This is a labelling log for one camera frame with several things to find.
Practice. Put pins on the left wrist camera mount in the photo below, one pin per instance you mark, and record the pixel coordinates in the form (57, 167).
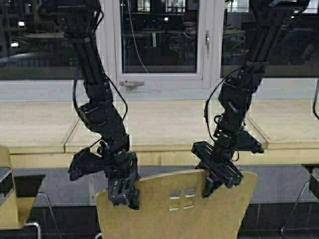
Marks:
(84, 163)

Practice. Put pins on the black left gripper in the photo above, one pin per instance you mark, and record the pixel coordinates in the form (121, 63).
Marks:
(122, 172)

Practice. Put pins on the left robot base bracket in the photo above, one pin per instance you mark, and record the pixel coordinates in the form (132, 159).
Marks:
(6, 183)

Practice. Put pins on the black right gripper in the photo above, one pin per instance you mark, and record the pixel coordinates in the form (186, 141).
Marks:
(219, 168)

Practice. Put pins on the long wooden counter table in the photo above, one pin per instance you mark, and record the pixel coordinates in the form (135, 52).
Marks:
(48, 134)

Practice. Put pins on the white window frame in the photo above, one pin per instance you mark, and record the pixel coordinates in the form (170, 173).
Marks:
(162, 44)

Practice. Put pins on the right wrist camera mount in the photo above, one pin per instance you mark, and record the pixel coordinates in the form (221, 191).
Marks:
(246, 142)

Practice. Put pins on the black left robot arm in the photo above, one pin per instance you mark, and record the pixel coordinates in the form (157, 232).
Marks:
(79, 20)

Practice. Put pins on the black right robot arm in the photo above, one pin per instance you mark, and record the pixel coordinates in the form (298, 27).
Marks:
(236, 95)

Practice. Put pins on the yellow wooden chair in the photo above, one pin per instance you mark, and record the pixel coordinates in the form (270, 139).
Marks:
(15, 211)
(172, 206)

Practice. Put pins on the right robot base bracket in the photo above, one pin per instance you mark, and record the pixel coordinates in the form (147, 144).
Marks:
(314, 182)

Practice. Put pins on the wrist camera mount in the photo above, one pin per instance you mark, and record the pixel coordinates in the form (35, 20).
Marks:
(246, 142)
(84, 163)

